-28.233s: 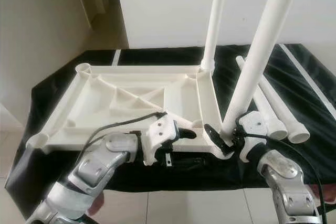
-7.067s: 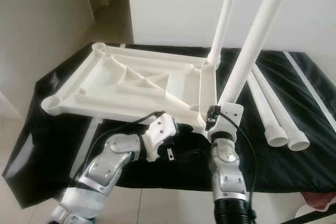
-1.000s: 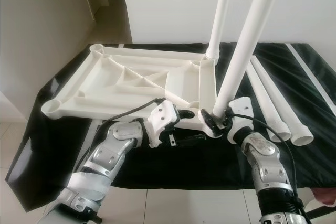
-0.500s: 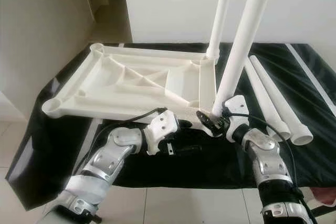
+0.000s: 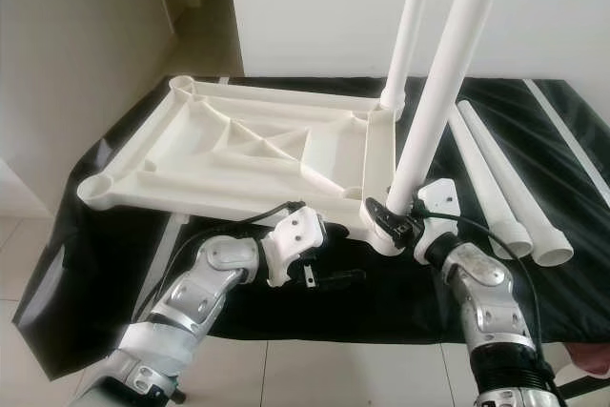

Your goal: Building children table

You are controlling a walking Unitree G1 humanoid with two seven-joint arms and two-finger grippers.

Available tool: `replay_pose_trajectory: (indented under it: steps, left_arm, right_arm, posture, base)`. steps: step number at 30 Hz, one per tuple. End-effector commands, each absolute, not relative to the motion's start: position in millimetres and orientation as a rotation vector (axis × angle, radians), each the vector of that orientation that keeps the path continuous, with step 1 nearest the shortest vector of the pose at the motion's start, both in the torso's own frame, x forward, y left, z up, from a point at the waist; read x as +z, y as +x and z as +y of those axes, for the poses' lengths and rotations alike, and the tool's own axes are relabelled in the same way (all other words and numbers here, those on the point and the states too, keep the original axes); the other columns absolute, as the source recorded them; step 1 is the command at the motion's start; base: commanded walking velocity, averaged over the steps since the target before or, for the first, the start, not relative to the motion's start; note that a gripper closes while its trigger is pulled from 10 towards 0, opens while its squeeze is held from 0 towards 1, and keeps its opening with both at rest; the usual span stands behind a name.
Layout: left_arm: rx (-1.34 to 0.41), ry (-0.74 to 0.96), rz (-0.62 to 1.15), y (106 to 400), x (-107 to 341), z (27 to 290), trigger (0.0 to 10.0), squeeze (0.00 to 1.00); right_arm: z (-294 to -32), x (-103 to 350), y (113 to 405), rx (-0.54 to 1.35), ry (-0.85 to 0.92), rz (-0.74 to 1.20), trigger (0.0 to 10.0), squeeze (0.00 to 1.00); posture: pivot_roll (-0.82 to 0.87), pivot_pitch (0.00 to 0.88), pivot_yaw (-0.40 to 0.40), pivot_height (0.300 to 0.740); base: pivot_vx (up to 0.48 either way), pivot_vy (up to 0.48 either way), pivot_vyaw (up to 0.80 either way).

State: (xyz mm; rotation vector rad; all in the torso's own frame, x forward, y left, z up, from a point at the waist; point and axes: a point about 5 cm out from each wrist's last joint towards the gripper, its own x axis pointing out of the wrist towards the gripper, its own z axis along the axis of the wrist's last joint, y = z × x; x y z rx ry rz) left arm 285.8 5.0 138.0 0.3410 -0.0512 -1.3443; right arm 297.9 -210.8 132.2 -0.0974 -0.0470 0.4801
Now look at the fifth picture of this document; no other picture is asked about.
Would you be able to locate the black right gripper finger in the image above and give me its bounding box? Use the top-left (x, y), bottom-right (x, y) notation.
top-left (363, 196), bottom-right (405, 243)

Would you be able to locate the white plastic table leg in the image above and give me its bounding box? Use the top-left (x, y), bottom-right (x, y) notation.
top-left (377, 0), bottom-right (439, 120)
top-left (443, 102), bottom-right (533, 257)
top-left (384, 0), bottom-right (516, 219)
top-left (457, 99), bottom-right (575, 267)

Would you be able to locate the white plastic table top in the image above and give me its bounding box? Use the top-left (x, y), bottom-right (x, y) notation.
top-left (76, 75), bottom-right (401, 255)

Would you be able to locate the white fabric strip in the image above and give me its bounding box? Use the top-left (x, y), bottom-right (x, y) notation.
top-left (519, 78), bottom-right (610, 179)
top-left (151, 76), bottom-right (230, 279)

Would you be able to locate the pink cloth piece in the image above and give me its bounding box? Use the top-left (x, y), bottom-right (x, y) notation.
top-left (572, 345), bottom-right (610, 370)

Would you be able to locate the black metal stand leg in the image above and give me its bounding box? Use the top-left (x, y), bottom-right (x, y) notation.
top-left (558, 374), bottom-right (610, 398)

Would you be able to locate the black tablecloth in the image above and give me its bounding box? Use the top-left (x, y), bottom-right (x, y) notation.
top-left (11, 76), bottom-right (610, 379)

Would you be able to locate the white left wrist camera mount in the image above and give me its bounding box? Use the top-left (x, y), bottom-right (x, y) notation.
top-left (262, 207), bottom-right (330, 289)

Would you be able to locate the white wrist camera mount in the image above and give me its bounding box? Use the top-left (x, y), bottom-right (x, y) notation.
top-left (415, 178), bottom-right (460, 265)
top-left (262, 207), bottom-right (330, 289)

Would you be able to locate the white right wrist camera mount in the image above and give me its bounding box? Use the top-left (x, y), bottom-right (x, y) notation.
top-left (415, 178), bottom-right (460, 265)

